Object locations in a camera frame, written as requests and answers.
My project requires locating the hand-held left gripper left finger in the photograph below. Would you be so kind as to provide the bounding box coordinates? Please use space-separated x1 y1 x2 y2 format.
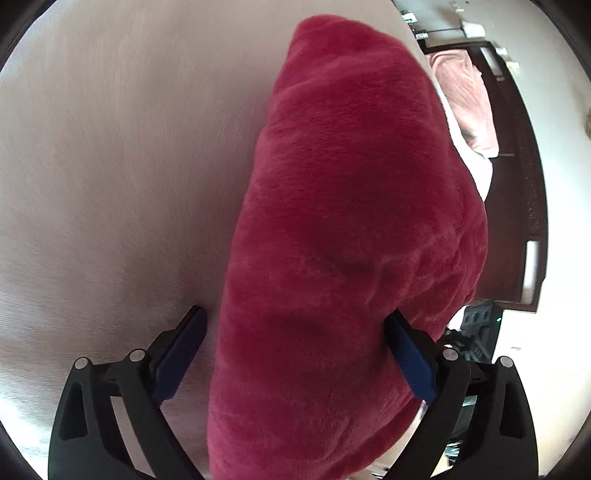
47 305 208 480

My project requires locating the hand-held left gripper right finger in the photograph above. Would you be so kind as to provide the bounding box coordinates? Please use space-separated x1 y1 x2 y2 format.
383 308 540 480

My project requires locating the white bed blanket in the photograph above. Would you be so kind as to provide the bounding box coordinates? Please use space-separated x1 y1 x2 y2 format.
0 0 492 480

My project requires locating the pink blanket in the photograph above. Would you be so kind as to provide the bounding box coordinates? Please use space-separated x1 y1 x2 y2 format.
425 50 500 160

